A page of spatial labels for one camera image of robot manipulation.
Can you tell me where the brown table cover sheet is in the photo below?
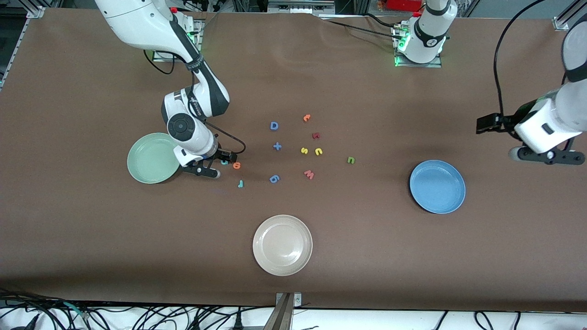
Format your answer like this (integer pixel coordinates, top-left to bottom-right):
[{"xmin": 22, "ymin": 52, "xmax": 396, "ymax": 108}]
[{"xmin": 0, "ymin": 8, "xmax": 587, "ymax": 313}]

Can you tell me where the mint green plate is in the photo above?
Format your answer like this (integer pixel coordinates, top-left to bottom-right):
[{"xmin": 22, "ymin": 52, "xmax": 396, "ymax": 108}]
[{"xmin": 127, "ymin": 132, "xmax": 183, "ymax": 184}]

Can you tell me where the teal floor cable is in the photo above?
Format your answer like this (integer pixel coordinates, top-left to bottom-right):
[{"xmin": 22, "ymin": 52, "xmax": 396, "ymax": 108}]
[{"xmin": 63, "ymin": 302, "xmax": 90, "ymax": 319}]

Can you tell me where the aluminium table side rail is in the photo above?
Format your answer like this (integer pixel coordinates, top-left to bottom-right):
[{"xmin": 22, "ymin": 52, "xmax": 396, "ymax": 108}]
[{"xmin": 0, "ymin": 18, "xmax": 29, "ymax": 90}]

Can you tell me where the beige plate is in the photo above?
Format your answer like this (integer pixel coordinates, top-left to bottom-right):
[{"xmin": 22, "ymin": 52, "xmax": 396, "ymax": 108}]
[{"xmin": 252, "ymin": 214, "xmax": 313, "ymax": 276}]

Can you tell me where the metal table edge bracket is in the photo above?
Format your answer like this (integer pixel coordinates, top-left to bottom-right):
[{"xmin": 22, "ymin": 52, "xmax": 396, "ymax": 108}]
[{"xmin": 262, "ymin": 291, "xmax": 303, "ymax": 330}]

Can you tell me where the red box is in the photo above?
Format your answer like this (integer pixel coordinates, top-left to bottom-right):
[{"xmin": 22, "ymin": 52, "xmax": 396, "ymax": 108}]
[{"xmin": 387, "ymin": 0, "xmax": 425, "ymax": 12}]

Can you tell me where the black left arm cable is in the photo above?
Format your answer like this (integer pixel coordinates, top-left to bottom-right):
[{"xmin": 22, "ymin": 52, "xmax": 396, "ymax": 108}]
[{"xmin": 493, "ymin": 0, "xmax": 579, "ymax": 153}]

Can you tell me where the blue plate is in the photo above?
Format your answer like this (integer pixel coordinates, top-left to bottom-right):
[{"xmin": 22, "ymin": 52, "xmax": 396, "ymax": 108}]
[{"xmin": 410, "ymin": 159, "xmax": 466, "ymax": 215}]

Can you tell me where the aluminium corner profile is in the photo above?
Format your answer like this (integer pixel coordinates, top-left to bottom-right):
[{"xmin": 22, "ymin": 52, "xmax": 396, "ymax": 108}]
[{"xmin": 553, "ymin": 0, "xmax": 587, "ymax": 31}]

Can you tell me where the aluminium frame profile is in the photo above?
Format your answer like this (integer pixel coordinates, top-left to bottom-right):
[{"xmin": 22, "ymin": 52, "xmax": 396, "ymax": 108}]
[{"xmin": 267, "ymin": 0, "xmax": 336, "ymax": 14}]

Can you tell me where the black base power cable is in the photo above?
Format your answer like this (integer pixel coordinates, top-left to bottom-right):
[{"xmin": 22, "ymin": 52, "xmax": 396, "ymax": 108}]
[{"xmin": 321, "ymin": 18, "xmax": 399, "ymax": 38}]

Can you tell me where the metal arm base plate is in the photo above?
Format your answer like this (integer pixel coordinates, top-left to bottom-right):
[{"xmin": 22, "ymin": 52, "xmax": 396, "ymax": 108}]
[
  {"xmin": 152, "ymin": 18, "xmax": 205, "ymax": 63},
  {"xmin": 391, "ymin": 23, "xmax": 442, "ymax": 68}
]

